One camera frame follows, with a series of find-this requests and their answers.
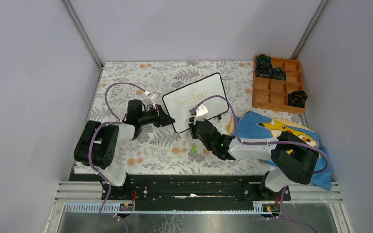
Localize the black object tray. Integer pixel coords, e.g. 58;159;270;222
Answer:
256;54;271;65
271;67;286;81
255;63;273;78
288;91;308;108

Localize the right aluminium frame post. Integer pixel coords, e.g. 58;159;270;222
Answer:
291;0;330;60

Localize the small black-framed whiteboard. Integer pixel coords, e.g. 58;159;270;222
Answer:
162;73;229;133

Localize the black object tray top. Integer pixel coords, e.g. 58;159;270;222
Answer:
256;54;271;65

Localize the black object tray middle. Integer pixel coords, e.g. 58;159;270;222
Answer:
271;67;286;81

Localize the black object tray right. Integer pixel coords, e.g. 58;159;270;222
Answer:
288;91;308;108

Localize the left aluminium frame post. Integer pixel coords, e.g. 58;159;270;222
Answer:
60;0;103;70

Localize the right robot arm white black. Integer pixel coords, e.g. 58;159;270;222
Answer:
189;120;319;200

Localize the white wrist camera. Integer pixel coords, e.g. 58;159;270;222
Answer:
144;90;158;110
190;104;209;121

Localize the aluminium frame post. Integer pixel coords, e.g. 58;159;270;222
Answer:
291;0;330;60
60;0;103;70

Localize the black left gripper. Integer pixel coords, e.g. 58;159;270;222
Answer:
137;104;175;127

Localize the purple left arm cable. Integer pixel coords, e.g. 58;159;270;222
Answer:
88;82;147;233

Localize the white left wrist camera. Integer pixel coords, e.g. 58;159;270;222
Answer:
144;90;158;110

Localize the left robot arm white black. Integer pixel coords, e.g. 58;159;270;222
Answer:
73;99;175;200

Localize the orange wooden compartment tray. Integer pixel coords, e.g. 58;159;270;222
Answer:
252;55;305;114

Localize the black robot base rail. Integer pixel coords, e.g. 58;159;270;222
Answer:
101;175;291;211

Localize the blue yellow cartoon cloth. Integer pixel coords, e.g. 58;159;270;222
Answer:
236;111;332;190

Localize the green marker cap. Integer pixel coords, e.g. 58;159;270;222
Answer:
191;144;197;153

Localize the floral patterned table mat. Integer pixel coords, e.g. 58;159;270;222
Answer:
90;61;271;175

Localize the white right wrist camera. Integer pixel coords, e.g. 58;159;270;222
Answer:
190;104;209;121

